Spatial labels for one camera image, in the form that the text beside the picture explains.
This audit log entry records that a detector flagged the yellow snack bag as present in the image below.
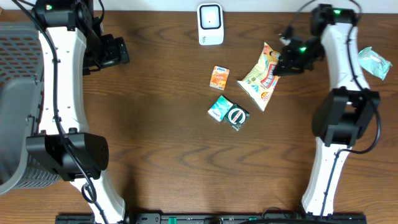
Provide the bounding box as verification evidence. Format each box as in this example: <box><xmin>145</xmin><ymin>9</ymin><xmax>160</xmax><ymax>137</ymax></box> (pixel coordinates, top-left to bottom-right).
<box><xmin>237</xmin><ymin>42</ymin><xmax>280</xmax><ymax>111</ymax></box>

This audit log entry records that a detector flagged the teal snack packet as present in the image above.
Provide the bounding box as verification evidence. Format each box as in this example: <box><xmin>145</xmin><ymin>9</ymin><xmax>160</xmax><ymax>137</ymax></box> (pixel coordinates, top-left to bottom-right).
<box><xmin>358</xmin><ymin>47</ymin><xmax>392</xmax><ymax>80</ymax></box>

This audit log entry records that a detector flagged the orange small box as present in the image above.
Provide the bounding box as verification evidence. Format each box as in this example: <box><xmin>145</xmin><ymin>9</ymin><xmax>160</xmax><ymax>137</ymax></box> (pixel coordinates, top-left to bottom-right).
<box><xmin>210</xmin><ymin>65</ymin><xmax>230</xmax><ymax>90</ymax></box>

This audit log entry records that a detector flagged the dark green round-label packet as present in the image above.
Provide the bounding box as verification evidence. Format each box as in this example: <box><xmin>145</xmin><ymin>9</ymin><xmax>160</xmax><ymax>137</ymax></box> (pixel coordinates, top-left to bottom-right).
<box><xmin>223</xmin><ymin>104</ymin><xmax>250</xmax><ymax>131</ymax></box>

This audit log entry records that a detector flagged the light teal small packet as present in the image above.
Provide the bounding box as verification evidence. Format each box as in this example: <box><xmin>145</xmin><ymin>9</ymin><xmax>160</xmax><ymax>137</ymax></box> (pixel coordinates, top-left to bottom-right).
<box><xmin>208</xmin><ymin>95</ymin><xmax>233</xmax><ymax>122</ymax></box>

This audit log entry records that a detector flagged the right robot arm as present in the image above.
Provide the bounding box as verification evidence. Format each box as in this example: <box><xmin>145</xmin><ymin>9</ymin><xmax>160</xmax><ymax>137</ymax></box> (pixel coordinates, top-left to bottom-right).
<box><xmin>274</xmin><ymin>4</ymin><xmax>381</xmax><ymax>220</ymax></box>

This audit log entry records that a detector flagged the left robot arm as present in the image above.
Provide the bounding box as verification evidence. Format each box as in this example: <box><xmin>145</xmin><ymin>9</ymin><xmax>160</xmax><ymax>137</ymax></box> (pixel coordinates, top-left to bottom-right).
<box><xmin>26</xmin><ymin>0</ymin><xmax>131</xmax><ymax>223</ymax></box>

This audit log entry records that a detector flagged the white barcode scanner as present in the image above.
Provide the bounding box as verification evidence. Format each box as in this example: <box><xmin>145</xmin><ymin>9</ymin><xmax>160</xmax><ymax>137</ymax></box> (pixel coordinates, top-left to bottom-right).
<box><xmin>197</xmin><ymin>2</ymin><xmax>224</xmax><ymax>45</ymax></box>

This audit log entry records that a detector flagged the grey plastic mesh basket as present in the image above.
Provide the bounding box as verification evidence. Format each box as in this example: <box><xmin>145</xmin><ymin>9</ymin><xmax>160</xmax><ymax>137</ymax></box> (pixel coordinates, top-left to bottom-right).
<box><xmin>1</xmin><ymin>22</ymin><xmax>60</xmax><ymax>194</ymax></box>

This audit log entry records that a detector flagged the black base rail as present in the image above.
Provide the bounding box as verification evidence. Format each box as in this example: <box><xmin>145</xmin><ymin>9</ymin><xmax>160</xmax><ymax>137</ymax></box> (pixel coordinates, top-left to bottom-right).
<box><xmin>55</xmin><ymin>212</ymin><xmax>368</xmax><ymax>224</ymax></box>

